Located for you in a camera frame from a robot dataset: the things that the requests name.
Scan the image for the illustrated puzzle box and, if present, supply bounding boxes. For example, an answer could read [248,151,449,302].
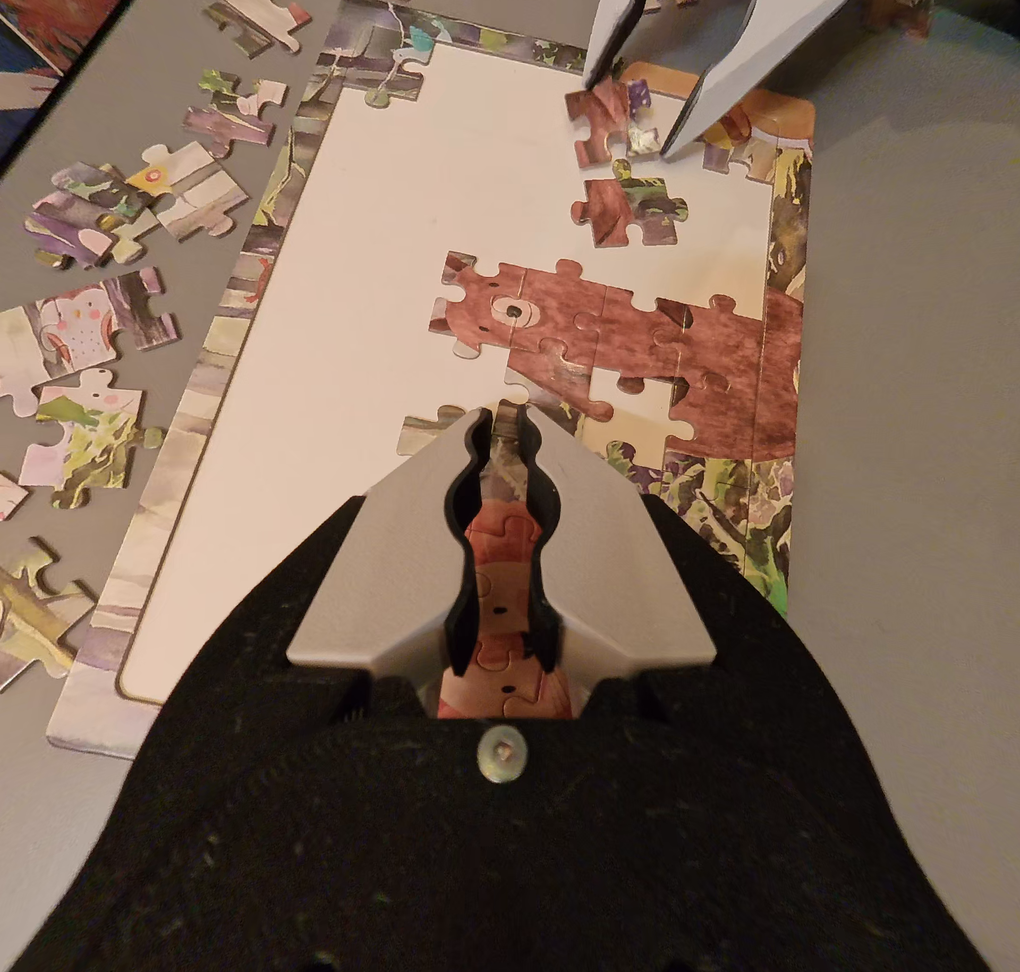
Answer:
[0,0,172,184]

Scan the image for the brown purple puzzle piece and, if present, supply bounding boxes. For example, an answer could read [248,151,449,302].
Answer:
[564,75,664,168]

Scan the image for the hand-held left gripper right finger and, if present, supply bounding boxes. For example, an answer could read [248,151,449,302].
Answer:
[516,404,717,683]

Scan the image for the grey teal puzzle piece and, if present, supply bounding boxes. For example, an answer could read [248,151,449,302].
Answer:
[365,39,435,108]

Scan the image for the brown green puzzle piece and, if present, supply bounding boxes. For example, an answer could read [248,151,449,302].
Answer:
[569,159,690,249]

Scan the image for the jigsaw puzzle frame tray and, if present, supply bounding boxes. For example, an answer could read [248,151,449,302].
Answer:
[46,0,818,759]

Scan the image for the scattered loose jigsaw pieces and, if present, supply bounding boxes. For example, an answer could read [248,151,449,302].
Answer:
[0,0,706,690]

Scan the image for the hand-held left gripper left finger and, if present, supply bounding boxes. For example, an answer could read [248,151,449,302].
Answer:
[287,408,495,680]

